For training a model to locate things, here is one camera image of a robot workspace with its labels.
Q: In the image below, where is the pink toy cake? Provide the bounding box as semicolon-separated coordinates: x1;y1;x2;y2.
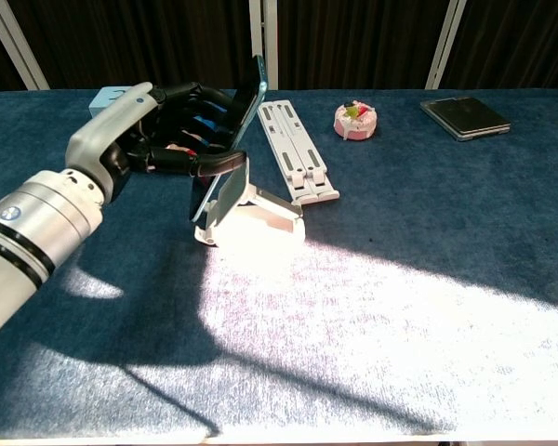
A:
333;98;379;141

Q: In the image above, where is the light blue number cube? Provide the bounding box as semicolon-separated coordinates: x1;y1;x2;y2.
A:
88;85;136;120

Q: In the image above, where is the silver digital pocket scale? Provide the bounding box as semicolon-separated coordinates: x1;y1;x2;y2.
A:
419;96;512;142

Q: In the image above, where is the blue table cloth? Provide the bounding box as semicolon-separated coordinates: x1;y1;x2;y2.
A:
0;87;558;440

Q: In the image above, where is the small white phone holder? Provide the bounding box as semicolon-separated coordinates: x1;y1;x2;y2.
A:
193;157;307;247

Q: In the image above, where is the white window frame bar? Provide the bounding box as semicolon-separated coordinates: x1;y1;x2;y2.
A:
425;0;469;91
248;0;280;92
0;0;51;92

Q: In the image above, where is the white folding laptop stand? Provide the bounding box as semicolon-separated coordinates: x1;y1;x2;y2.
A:
256;98;341;206

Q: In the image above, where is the black smartphone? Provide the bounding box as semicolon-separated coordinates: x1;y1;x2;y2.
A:
188;54;270;222

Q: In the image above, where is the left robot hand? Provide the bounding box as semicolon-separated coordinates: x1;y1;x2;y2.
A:
65;81;248;205

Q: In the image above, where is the blue snack bag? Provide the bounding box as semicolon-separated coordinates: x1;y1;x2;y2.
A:
165;99;229;157

